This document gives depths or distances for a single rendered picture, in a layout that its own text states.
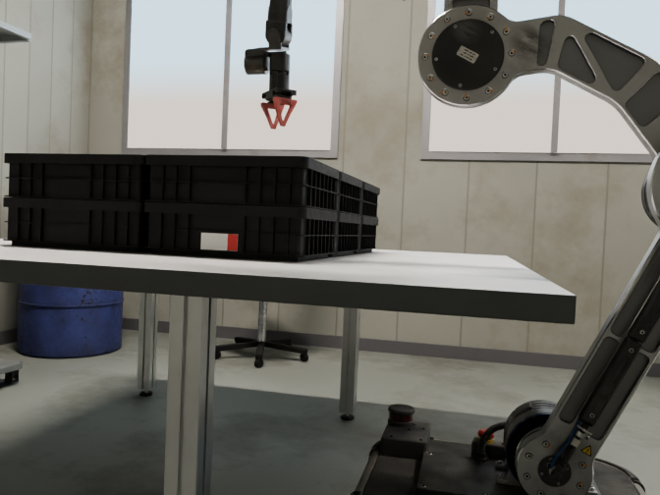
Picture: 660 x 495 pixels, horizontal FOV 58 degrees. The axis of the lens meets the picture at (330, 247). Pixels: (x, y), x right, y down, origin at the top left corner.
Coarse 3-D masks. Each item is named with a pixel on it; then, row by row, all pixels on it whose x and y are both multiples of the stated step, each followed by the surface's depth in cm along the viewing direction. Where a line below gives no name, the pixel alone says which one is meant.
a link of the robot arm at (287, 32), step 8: (272, 0) 161; (280, 0) 161; (288, 0) 161; (272, 8) 161; (280, 8) 161; (288, 8) 161; (272, 16) 162; (280, 16) 161; (288, 16) 162; (272, 24) 162; (280, 24) 161; (288, 24) 166; (288, 32) 165; (288, 40) 166
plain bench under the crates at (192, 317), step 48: (0, 240) 178; (96, 288) 97; (144, 288) 95; (192, 288) 93; (240, 288) 91; (288, 288) 90; (336, 288) 88; (384, 288) 86; (432, 288) 85; (480, 288) 85; (528, 288) 89; (144, 336) 262; (192, 336) 99; (144, 384) 262; (192, 384) 99; (192, 432) 99; (192, 480) 99
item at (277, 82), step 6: (270, 72) 167; (276, 72) 165; (282, 72) 165; (270, 78) 166; (276, 78) 165; (282, 78) 165; (288, 78) 166; (270, 84) 166; (276, 84) 165; (282, 84) 165; (288, 84) 166; (270, 90) 165; (276, 90) 162; (282, 90) 163; (288, 90) 163; (294, 90) 164; (264, 96) 170
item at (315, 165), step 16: (160, 160) 136; (176, 160) 135; (192, 160) 134; (208, 160) 133; (224, 160) 132; (240, 160) 131; (256, 160) 130; (272, 160) 129; (288, 160) 128; (304, 160) 128; (336, 176) 152
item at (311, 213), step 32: (160, 224) 137; (192, 224) 136; (224, 224) 134; (256, 224) 132; (288, 224) 129; (320, 224) 143; (224, 256) 135; (256, 256) 133; (288, 256) 131; (320, 256) 148
